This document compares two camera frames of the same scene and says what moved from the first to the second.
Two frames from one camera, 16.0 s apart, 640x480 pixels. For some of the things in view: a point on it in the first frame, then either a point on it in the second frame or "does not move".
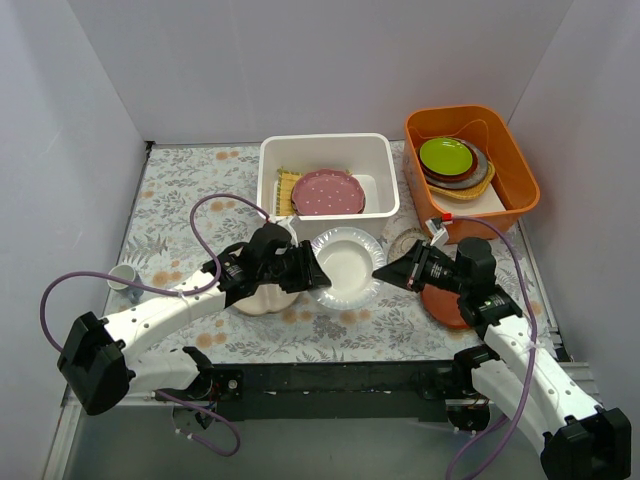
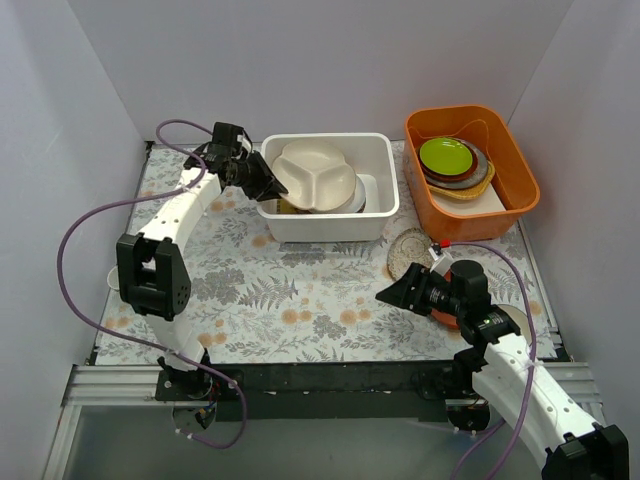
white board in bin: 488,201 does not move
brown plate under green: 451,177 does not move
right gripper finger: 405,268 → 411,291
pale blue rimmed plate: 350,256 → 357,203
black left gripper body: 300,266 → 253,176
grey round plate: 478,176 does not move
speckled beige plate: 404,240 does not move
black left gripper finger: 312,273 → 263,183
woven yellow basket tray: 470,192 does not move
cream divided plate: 268,299 → 316,175
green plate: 445,156 does not move
